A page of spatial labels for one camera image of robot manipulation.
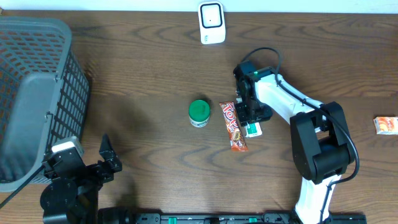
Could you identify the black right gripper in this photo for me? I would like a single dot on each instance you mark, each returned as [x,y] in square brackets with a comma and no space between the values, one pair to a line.
[242,117]

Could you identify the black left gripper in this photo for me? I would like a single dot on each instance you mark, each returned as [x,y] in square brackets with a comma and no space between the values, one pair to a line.
[109,152]

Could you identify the white green-label small box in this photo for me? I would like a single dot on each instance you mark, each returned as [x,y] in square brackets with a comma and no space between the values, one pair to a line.
[253,130]

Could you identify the red Top snack bar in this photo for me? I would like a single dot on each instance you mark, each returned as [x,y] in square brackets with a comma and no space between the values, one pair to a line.
[231,121]

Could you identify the green-lid seasoning jar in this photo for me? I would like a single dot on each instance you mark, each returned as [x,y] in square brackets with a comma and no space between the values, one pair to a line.
[199,113]

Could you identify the orange snack packet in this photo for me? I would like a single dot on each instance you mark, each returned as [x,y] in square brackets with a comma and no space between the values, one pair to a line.
[386,125]

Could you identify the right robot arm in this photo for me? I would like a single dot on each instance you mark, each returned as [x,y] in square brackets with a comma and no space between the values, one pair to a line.
[321,145]

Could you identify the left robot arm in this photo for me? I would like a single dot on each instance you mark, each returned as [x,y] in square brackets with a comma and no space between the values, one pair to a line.
[72,196]

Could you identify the white barcode scanner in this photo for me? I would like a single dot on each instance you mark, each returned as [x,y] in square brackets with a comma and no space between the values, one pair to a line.
[211,22]

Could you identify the grey plastic mesh basket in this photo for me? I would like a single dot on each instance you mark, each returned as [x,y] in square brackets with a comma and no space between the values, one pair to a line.
[44,94]

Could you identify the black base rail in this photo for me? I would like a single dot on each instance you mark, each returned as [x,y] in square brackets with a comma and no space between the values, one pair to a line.
[119,215]

